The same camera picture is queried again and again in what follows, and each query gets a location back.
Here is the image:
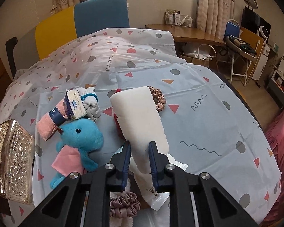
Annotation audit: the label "mauve satin scrunchie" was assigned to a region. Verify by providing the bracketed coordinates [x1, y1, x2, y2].
[109, 192, 140, 219]

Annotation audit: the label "blue plush toy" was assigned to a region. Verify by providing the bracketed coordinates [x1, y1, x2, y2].
[50, 118, 104, 189]

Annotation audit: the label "white waffle cloth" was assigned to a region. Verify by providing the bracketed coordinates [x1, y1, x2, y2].
[110, 177, 134, 226]

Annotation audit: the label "white packaged towel roll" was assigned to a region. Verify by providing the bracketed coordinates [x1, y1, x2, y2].
[110, 86, 169, 211]

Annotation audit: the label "pink dishcloth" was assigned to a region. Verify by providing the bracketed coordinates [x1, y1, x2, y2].
[37, 99, 69, 141]

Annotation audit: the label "patterned plastic tablecloth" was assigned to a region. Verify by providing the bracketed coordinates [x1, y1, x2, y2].
[0, 28, 281, 223]

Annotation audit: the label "patterned scrunchie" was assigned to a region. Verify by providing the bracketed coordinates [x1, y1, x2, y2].
[148, 86, 166, 112]

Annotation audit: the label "blue Tempo tissue pack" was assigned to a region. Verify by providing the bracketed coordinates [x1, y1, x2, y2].
[63, 89, 87, 120]

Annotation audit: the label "gold embossed tissue box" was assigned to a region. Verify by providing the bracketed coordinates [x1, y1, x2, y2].
[0, 119, 35, 205]

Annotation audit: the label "white bag under desk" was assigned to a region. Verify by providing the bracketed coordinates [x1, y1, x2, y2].
[182, 43, 217, 61]

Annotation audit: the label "blue folding chair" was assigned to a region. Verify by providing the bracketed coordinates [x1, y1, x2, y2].
[224, 19, 257, 87]

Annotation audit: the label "wooden desk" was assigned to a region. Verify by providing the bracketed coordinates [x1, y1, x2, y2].
[145, 24, 225, 47]

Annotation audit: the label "grey yellow blue sofa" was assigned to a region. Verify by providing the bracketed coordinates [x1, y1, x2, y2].
[5, 0, 130, 75]

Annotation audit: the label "boxes on desk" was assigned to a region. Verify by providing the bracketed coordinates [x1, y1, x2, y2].
[165, 9, 193, 28]

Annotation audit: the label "white round fan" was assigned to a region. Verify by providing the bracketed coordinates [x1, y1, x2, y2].
[257, 26, 269, 40]

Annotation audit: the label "black television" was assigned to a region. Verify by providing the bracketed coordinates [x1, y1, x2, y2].
[241, 7, 271, 42]

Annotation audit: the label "right beige curtain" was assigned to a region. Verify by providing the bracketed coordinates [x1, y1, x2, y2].
[196, 0, 234, 39]

